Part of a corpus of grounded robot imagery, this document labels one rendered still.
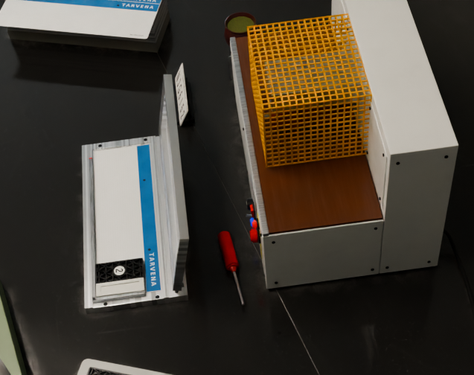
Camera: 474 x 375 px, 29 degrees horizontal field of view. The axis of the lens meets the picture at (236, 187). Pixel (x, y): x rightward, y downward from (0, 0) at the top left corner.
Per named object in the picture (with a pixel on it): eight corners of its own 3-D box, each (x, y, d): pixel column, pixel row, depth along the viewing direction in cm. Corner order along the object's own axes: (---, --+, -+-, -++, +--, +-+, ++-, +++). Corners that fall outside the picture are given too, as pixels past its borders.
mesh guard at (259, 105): (251, 85, 196) (246, 26, 183) (347, 73, 197) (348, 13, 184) (266, 167, 182) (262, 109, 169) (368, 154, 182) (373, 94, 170)
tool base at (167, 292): (83, 152, 216) (80, 141, 213) (172, 140, 217) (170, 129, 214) (86, 314, 189) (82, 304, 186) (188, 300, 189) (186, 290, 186)
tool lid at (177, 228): (163, 74, 200) (171, 74, 200) (158, 134, 215) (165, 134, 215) (179, 239, 173) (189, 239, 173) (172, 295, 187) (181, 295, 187)
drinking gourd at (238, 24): (221, 50, 235) (218, 16, 226) (253, 40, 236) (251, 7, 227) (233, 71, 229) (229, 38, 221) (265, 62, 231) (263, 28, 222)
